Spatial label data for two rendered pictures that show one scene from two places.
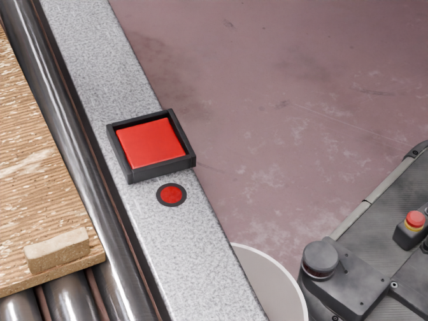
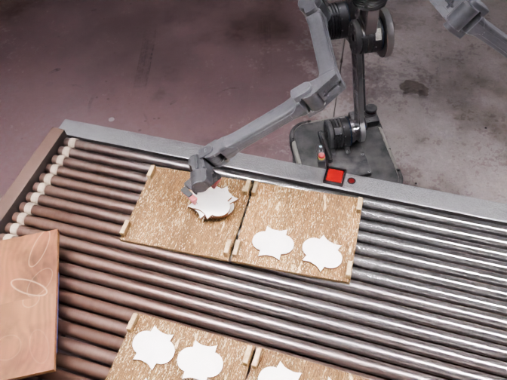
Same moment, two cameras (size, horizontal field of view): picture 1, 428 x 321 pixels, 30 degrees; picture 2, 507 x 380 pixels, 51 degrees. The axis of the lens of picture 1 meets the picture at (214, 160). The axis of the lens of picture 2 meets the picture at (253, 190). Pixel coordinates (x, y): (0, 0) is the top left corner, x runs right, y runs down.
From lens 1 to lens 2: 1.53 m
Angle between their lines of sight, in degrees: 27
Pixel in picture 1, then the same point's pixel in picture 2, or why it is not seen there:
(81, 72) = (296, 177)
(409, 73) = (241, 116)
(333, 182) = not seen: hidden behind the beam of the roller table
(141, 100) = (316, 170)
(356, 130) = (250, 149)
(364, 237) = not seen: hidden behind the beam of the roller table
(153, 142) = (335, 175)
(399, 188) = (302, 152)
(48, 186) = (336, 200)
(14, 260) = (353, 215)
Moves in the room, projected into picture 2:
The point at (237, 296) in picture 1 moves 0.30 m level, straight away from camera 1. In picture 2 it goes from (388, 184) to (328, 143)
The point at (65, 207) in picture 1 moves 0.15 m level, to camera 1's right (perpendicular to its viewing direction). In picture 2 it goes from (345, 199) to (368, 175)
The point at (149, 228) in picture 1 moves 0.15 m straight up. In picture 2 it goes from (357, 189) to (361, 163)
